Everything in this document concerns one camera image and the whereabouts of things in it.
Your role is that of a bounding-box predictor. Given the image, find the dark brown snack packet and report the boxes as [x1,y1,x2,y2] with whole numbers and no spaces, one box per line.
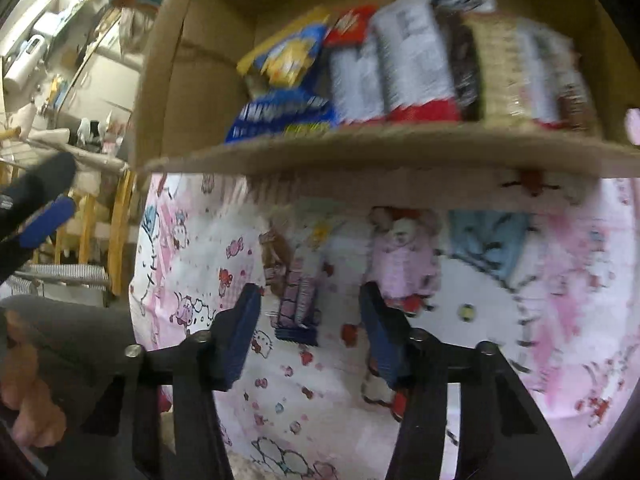
[435,10,483,121]

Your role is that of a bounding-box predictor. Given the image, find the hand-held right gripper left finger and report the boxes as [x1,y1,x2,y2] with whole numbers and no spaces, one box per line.
[80,282,263,480]

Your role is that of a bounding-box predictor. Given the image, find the beige cabinet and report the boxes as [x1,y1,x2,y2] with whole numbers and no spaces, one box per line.
[75,52,141,111]

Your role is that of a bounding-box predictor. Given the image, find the yellow and blue snack packet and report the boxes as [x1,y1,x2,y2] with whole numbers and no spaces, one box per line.
[237,7,331,91]

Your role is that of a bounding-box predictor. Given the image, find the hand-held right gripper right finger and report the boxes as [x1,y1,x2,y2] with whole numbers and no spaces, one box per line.
[359,281,573,480]

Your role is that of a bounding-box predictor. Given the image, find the beige snack packet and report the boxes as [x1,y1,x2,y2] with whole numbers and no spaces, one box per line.
[462,12,538,123]

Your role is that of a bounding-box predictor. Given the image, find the wooden railing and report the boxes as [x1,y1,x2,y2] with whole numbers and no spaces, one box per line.
[55,170,138,296]

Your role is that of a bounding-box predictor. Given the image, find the cardboard box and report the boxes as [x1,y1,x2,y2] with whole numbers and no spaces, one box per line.
[129,0,640,181]

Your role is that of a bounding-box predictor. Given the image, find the white and red snack packet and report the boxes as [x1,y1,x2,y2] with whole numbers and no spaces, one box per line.
[327,40,388,126]
[372,0,463,123]

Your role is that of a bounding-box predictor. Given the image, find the small brown snack packet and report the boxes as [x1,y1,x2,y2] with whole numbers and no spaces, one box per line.
[259,230,293,286]

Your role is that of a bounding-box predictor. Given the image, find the person's left hand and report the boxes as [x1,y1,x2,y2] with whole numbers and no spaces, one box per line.
[0,310,68,448]

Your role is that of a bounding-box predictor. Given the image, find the beige ironing board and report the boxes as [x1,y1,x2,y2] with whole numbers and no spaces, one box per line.
[20,127,128,173]

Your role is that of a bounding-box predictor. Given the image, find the white appliance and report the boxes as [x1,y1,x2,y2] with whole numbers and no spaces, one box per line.
[2,32,51,91]

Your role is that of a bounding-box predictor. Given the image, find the purple snack packet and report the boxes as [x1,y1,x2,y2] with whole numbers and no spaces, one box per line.
[272,267,321,346]

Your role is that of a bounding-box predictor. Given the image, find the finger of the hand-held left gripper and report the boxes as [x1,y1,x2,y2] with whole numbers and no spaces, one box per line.
[0,152,77,226]
[0,195,77,281]

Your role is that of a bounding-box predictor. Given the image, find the pink printed blanket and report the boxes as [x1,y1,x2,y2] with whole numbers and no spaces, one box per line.
[127,110,640,480]

